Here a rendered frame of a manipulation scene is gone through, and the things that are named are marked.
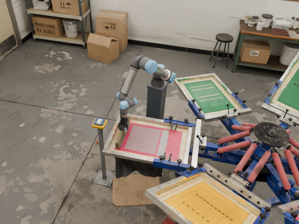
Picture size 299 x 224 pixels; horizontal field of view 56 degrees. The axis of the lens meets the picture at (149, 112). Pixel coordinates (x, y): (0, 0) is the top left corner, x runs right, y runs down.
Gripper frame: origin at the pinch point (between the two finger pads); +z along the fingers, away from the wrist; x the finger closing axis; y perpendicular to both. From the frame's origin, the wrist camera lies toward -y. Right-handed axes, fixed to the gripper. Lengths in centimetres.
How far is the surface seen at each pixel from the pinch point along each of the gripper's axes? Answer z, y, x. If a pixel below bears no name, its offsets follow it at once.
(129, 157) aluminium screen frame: 2.5, -28.0, -13.9
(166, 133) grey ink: 3.3, 13.8, -41.9
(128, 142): 5.0, -7.7, -7.6
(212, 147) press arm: -4, -2, -87
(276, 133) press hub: -33, 0, -136
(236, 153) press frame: -3, -2, -109
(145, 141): 4.6, -1.8, -23.2
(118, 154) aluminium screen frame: 2.0, -28.0, -3.3
